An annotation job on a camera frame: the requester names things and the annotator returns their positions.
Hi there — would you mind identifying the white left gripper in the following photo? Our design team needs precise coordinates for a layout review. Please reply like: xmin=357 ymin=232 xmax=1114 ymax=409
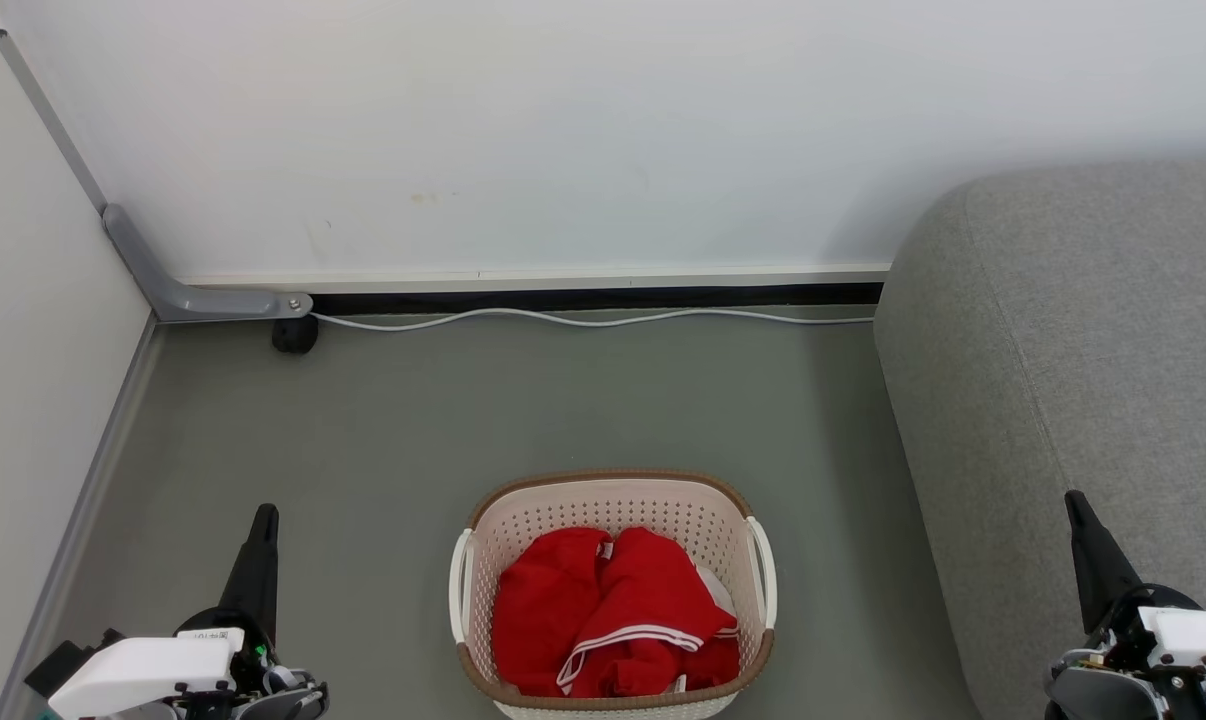
xmin=47 ymin=503 xmax=281 ymax=720

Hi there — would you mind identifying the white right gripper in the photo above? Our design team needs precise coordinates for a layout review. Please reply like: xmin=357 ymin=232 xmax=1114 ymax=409
xmin=1063 ymin=489 xmax=1206 ymax=679

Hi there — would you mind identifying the red numbered jersey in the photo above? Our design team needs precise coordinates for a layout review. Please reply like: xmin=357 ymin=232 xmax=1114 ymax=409
xmin=490 ymin=526 xmax=616 ymax=698

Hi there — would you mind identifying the red jersey with white trim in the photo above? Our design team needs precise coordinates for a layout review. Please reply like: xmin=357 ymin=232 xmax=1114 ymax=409
xmin=556 ymin=526 xmax=743 ymax=699

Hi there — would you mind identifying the grey fabric sofa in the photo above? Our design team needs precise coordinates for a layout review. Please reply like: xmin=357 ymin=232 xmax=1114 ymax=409
xmin=872 ymin=158 xmax=1206 ymax=720

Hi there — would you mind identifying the grey skirting strip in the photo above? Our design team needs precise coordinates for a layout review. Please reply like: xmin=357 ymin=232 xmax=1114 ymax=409
xmin=0 ymin=312 xmax=164 ymax=720

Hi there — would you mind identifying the black caster wheel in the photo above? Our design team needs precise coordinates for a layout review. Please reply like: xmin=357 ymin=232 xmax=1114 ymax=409
xmin=270 ymin=316 xmax=321 ymax=356

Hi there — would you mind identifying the grey metal partition foot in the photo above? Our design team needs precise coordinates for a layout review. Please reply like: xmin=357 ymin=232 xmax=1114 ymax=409
xmin=101 ymin=203 xmax=315 ymax=325

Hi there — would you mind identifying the cream laundry basket brown rim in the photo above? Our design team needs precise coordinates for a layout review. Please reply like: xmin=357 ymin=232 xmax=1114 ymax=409
xmin=448 ymin=468 xmax=779 ymax=720

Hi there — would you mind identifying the white floor cable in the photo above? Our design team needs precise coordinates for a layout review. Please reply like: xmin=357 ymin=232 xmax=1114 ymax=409
xmin=309 ymin=306 xmax=877 ymax=333

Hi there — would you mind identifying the silver partition bottom rail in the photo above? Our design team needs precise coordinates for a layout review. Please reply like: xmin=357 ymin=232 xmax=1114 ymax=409
xmin=177 ymin=263 xmax=893 ymax=294

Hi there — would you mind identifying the grey partition frame strip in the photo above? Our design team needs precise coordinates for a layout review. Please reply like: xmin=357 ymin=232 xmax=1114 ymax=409
xmin=0 ymin=0 xmax=110 ymax=214

